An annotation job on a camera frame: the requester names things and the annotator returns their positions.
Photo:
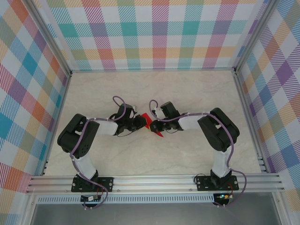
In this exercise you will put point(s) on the aluminium back rail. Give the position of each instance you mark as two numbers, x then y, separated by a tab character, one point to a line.
152	69

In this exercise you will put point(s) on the aluminium side rail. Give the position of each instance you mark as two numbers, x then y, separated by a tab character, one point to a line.
244	93
56	122

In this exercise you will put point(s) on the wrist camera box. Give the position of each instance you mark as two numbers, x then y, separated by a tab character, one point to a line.
134	108
157	111

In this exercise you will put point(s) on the aluminium frame post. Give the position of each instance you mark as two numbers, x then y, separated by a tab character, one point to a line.
254	35
50	39

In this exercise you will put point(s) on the circuit board with green light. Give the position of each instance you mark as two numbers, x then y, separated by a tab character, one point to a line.
223	196

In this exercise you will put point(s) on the red square paper sheet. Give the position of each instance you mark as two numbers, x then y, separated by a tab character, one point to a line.
146	117

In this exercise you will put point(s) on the grey metal panel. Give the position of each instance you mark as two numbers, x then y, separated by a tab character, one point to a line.
152	215

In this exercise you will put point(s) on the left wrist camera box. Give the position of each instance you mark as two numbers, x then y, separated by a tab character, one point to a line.
134	108

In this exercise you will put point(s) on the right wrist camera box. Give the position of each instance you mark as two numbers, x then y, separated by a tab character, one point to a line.
157	111

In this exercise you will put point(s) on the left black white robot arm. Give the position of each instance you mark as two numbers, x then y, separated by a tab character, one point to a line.
70	140

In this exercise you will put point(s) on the aluminium mounting rail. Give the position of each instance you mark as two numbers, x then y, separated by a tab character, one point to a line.
152	184

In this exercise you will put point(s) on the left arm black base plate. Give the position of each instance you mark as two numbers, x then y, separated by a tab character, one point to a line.
106	184

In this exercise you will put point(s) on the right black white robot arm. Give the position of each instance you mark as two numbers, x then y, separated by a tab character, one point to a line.
218	140

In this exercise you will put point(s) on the slotted metal bracket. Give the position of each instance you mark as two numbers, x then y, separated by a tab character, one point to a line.
262	165
46	167

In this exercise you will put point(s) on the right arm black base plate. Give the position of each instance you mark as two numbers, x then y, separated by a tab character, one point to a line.
204	184

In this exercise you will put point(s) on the small black circuit board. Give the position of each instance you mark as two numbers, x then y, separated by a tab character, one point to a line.
87	198

